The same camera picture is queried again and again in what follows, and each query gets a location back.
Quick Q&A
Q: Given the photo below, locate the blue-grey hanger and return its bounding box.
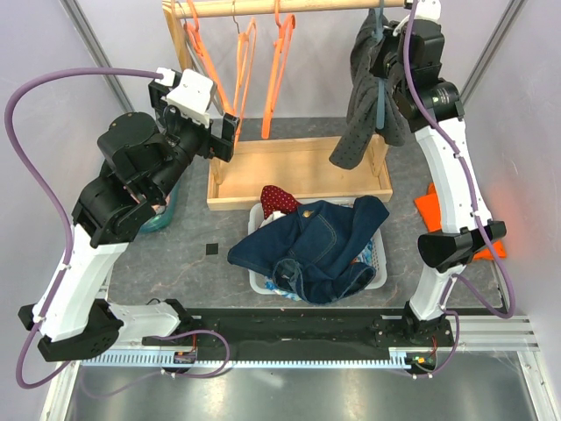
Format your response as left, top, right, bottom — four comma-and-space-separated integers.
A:
371, 0, 386, 131

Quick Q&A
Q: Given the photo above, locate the slotted grey cable duct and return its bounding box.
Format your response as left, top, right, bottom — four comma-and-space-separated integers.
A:
81, 349, 420, 369

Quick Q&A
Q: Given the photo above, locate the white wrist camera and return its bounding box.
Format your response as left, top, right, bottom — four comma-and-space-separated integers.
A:
148, 68, 217, 129
393, 0, 442, 36

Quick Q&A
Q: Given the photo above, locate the white plastic laundry basket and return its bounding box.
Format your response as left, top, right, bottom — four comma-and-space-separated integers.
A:
248, 203, 387, 301

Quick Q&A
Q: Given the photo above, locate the red polka dot skirt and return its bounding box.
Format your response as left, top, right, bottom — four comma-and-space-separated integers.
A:
260, 185, 302, 218

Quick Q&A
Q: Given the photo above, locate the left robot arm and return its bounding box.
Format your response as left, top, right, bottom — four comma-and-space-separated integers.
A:
38, 106, 239, 362

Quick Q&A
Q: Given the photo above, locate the dark denim skirt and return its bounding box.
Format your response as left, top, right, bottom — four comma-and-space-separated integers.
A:
227, 196, 389, 305

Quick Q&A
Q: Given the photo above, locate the teal laundry basket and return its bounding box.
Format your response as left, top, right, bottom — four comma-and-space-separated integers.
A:
139, 182, 181, 234

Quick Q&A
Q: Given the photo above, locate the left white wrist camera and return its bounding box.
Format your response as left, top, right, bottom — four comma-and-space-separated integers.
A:
148, 68, 217, 129

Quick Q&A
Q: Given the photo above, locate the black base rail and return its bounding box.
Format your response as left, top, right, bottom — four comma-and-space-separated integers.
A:
142, 307, 454, 361

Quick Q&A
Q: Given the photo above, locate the wooden clothes rack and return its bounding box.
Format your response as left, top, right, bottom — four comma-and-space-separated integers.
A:
162, 1, 393, 211

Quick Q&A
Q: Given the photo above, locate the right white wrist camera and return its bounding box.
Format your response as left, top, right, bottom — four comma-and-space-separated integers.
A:
393, 0, 442, 36

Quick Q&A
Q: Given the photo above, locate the orange folded cloth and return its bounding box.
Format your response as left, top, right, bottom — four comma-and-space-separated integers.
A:
414, 182, 508, 260

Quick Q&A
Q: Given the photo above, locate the orange hanger of denim skirt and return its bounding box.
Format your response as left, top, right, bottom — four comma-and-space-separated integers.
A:
261, 0, 295, 139

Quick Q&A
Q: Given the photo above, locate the blue floral skirt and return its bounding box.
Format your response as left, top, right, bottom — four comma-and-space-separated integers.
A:
250, 232, 387, 302

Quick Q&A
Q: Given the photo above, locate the orange hanger of white skirt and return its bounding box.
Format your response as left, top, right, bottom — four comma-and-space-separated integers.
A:
184, 0, 233, 113

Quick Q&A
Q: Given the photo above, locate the orange hanger of floral skirt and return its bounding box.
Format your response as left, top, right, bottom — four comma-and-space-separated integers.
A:
233, 18, 257, 144

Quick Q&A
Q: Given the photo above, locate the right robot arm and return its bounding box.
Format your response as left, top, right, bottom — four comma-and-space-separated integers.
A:
371, 18, 507, 346

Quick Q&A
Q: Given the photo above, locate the grey metal hanger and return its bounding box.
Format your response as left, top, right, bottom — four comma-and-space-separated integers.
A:
231, 0, 245, 34

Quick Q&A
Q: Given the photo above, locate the dark grey dotted garment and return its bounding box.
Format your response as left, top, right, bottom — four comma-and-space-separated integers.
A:
330, 9, 412, 170

